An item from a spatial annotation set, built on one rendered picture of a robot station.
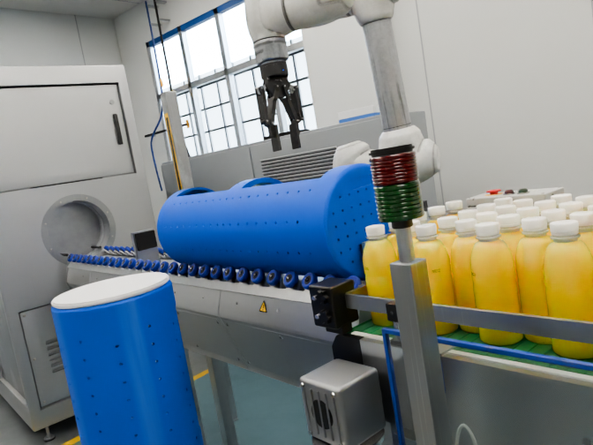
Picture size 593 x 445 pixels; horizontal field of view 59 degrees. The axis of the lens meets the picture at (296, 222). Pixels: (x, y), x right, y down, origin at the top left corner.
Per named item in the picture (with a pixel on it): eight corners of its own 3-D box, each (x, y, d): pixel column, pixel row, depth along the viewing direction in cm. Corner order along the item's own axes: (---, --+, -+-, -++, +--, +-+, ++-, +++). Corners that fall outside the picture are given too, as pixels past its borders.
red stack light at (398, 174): (393, 181, 77) (388, 154, 76) (429, 177, 72) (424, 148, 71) (363, 188, 73) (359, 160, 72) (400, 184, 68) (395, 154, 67)
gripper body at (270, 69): (276, 67, 146) (281, 100, 147) (251, 67, 141) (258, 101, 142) (293, 59, 141) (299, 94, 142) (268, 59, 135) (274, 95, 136)
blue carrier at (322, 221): (232, 252, 205) (215, 181, 201) (413, 260, 138) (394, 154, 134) (167, 275, 187) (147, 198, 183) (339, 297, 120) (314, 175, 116)
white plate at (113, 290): (140, 294, 113) (141, 299, 113) (183, 267, 141) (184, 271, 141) (25, 310, 117) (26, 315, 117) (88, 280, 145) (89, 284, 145)
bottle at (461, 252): (503, 331, 94) (490, 230, 92) (462, 335, 95) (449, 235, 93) (495, 319, 101) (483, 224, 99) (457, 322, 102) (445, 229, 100)
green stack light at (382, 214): (397, 214, 77) (393, 181, 77) (434, 213, 72) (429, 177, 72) (369, 222, 73) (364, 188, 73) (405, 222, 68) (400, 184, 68)
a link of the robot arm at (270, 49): (245, 47, 141) (250, 69, 142) (266, 36, 134) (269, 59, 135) (272, 48, 147) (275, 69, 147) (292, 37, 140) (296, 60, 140)
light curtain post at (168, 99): (232, 416, 277) (170, 93, 259) (238, 419, 273) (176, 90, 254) (222, 421, 274) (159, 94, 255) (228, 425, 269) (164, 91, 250)
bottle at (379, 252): (393, 313, 115) (380, 230, 113) (412, 319, 109) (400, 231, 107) (365, 321, 112) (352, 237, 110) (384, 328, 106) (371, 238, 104)
